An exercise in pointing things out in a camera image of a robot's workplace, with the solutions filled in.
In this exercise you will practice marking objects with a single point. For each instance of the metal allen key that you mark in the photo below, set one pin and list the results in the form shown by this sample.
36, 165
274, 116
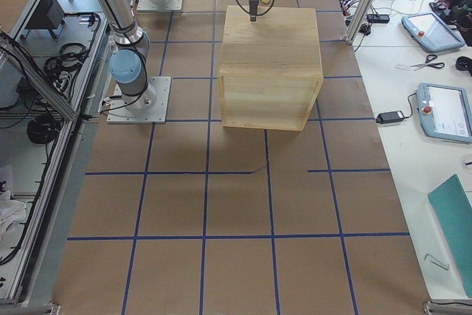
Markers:
437, 262

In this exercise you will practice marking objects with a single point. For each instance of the teal folder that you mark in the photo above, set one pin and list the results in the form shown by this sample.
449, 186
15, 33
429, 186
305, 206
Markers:
453, 210

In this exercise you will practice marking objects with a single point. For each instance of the small black device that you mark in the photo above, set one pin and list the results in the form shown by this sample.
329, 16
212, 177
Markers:
378, 18

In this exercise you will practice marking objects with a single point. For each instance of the black handled scissors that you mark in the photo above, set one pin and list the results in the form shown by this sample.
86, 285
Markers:
429, 62

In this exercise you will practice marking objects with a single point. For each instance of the wooden drawer cabinet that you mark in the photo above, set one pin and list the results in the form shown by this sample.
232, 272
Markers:
270, 70

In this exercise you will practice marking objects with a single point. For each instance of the near teach pendant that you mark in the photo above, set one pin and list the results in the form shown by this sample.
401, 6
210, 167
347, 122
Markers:
444, 112

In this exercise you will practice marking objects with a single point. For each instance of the aluminium frame post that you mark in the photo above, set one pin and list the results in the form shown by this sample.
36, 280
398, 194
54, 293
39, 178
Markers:
363, 1

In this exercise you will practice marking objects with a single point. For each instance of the black control box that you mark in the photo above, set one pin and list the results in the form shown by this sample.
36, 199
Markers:
48, 15

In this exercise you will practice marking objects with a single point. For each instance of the aluminium frame rail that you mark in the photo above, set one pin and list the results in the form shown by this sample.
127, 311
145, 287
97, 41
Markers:
37, 78

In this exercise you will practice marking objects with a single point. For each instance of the far teach pendant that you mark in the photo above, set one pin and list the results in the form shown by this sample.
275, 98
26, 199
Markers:
431, 32

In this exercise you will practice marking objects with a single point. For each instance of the teach pendant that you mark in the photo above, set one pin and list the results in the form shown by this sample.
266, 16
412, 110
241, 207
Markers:
444, 112
431, 32

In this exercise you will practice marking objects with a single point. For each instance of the black power adapter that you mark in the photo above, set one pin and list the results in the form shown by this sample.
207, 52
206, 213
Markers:
390, 117

